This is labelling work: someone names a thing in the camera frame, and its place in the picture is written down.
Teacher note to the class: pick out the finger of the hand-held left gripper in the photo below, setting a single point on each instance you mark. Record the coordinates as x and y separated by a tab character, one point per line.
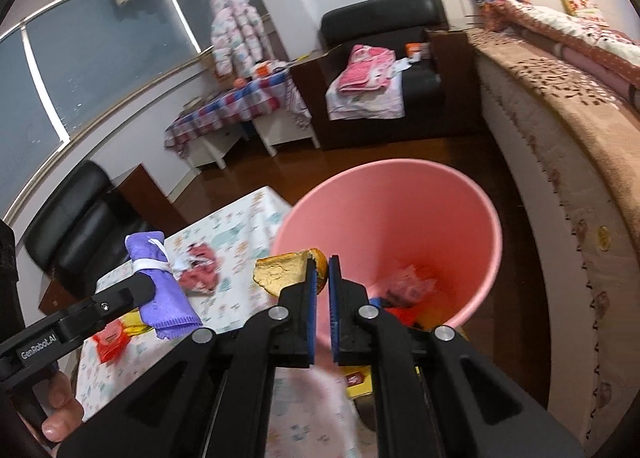
115	300

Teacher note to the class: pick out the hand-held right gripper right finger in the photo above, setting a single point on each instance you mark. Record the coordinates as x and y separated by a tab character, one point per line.
334	318

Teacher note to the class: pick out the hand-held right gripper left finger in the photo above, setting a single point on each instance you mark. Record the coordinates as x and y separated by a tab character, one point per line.
312	318

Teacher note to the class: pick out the yellow strip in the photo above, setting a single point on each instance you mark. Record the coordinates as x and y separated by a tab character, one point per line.
132	320

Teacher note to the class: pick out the clear red candy wrapper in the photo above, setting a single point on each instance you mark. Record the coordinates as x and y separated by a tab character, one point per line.
110	338

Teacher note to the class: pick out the blue ribbed block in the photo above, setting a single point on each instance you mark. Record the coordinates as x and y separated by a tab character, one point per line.
376	303

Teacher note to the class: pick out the purple cloth with white band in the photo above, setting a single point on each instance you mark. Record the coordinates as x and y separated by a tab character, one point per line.
165	298

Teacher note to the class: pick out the golden crinkled peel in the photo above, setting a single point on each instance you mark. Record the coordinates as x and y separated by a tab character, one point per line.
280	273

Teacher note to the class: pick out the red ribbed block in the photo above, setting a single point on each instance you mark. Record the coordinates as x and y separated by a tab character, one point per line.
400	314

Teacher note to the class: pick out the red white crinkled wrapper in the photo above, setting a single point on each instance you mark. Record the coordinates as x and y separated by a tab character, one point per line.
200	270

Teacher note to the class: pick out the yellow ribbed block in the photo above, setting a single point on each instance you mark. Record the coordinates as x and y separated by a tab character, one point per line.
432	313

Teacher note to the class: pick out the pink plastic bucket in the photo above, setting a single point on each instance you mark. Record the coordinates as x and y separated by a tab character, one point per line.
400	218

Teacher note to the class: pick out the person's left hand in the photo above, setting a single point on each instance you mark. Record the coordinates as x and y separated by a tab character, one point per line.
62	408

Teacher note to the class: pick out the black leather armchair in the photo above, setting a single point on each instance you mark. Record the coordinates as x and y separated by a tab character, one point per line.
65	233
380	12

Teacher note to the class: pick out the beige flat box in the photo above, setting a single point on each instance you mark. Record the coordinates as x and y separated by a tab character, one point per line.
192	105

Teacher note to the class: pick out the white floral sheet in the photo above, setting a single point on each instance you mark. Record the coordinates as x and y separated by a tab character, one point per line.
365	105

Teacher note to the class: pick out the checkered tablecloth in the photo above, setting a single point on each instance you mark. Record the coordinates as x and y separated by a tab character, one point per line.
230	105

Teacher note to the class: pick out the large curved window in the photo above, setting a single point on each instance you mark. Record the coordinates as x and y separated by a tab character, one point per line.
100	62

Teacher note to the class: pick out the pink folded cloth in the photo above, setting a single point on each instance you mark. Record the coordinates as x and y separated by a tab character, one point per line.
365	67

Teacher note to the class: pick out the white orange carton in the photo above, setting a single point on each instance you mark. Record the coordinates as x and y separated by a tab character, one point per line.
262	70

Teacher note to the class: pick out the white paper sheet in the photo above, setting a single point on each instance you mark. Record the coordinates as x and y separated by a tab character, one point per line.
407	63

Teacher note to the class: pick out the small orange box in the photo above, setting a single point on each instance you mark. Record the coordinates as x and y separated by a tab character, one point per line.
415	48

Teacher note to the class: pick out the pink white puffer jacket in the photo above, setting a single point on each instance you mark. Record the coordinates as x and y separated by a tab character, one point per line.
235	27

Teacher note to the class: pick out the bed with brown cover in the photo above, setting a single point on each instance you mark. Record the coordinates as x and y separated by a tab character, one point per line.
575	137

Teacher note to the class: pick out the red floral quilt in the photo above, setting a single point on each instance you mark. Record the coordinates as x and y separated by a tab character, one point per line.
575	37

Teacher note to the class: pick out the yellow floral pillow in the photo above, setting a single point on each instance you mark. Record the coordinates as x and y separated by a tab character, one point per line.
577	1

